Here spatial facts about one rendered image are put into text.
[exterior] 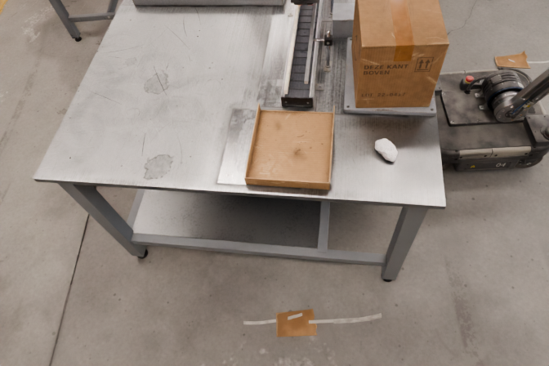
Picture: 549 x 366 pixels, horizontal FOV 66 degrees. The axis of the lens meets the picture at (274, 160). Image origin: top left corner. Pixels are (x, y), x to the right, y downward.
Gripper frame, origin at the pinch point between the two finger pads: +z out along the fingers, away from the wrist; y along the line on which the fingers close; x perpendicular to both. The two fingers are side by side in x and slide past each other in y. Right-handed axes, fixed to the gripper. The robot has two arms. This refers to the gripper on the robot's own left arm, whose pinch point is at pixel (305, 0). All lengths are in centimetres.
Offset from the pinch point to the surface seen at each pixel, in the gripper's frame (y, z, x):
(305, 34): -0.3, -3.5, 13.5
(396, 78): -31, -32, 32
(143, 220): 73, 16, 95
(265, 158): 9, -34, 58
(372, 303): -33, 18, 126
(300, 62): 0.4, -12.8, 25.0
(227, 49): 30.2, -1.1, 19.0
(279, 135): 5, -28, 51
